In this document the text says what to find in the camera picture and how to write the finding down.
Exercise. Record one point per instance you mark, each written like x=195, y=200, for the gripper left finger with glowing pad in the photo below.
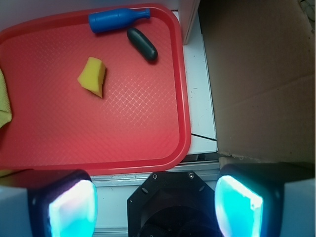
x=47, y=203

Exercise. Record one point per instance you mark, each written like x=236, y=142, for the brown cardboard box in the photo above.
x=262, y=67

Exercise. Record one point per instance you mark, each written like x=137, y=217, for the yellow cloth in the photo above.
x=5, y=108

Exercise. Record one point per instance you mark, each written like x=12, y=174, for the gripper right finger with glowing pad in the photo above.
x=266, y=199

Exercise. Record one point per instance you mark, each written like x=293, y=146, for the blue plastic bottle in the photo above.
x=115, y=19

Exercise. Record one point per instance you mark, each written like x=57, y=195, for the black octagonal mount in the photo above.
x=172, y=204

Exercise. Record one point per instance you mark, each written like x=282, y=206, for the red plastic tray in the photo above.
x=141, y=124

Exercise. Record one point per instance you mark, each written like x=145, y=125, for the dark green plastic pickle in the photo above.
x=142, y=44

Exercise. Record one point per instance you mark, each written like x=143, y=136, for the yellow sponge wedge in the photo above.
x=93, y=75

